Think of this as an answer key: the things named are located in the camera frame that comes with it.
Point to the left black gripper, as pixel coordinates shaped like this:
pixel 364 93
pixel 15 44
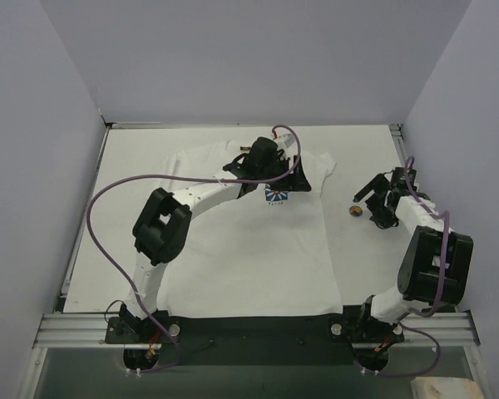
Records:
pixel 291 178

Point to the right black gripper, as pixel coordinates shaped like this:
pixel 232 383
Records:
pixel 382 196

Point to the round orange blue brooch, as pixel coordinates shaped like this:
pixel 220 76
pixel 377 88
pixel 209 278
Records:
pixel 355 211

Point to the white t-shirt with flower print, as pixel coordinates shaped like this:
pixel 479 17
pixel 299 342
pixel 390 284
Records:
pixel 266 254

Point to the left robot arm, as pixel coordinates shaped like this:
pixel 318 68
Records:
pixel 162 226

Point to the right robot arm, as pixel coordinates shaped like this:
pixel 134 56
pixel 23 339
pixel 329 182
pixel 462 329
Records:
pixel 436 263

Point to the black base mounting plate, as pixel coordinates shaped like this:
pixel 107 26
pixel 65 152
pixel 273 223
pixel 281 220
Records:
pixel 324 340

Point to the beige foam block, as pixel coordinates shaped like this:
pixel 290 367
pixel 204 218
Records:
pixel 445 388

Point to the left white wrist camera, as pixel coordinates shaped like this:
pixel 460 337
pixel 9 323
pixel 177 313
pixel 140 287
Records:
pixel 283 141

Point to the aluminium front rail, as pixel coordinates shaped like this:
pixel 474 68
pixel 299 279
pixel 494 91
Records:
pixel 71 330

